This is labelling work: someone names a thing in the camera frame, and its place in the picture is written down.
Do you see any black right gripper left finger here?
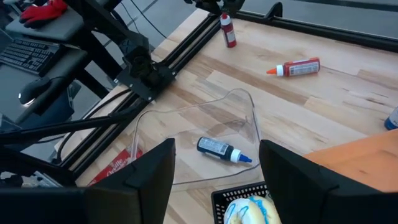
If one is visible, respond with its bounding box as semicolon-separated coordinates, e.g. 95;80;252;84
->
83;138;177;224

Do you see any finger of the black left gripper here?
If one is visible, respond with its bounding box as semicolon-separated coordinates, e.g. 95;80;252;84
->
222;0;246;16
185;0;223;15

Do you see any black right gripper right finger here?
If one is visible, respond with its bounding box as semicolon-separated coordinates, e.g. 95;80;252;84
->
258;139;343;224

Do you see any dark red paint bottle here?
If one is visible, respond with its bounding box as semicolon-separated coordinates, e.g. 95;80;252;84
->
220;12;238;49

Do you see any white frosted toy donut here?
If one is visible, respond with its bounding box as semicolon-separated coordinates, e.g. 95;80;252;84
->
223;195;282;224

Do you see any small blue paint bottle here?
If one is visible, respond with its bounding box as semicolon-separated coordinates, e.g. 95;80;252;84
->
384;106;398;131
196;136;253;164

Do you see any red bottle orange cap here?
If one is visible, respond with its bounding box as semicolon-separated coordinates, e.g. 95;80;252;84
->
266;57;321;78

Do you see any red popcorn bag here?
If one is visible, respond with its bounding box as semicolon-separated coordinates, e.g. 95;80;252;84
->
88;146;144;187

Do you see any black mesh tray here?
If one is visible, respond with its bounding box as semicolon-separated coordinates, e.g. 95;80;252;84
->
210;181;271;224

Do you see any clear plastic container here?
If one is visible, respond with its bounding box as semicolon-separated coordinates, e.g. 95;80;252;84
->
129;88;262;187

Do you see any black metal stand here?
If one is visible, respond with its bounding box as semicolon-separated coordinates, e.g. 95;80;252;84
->
0;113;139;147

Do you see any black computer mouse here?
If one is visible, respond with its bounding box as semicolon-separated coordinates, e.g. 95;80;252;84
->
17;76;52;106

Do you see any grey flat tray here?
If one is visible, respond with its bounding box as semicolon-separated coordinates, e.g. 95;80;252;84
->
5;7;85;43

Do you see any grey computer desk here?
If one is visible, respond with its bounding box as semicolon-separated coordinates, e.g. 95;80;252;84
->
0;46;90;125

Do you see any red glove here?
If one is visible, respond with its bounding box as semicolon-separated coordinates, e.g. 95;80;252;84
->
19;0;68;29

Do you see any black computer keyboard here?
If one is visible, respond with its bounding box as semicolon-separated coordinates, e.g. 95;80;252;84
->
0;39;62;77

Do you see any black frame hook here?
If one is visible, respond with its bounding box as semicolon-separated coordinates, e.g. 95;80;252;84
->
264;1;284;20

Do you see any black aluminium table frame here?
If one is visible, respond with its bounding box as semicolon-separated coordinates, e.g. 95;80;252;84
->
57;9;398;180

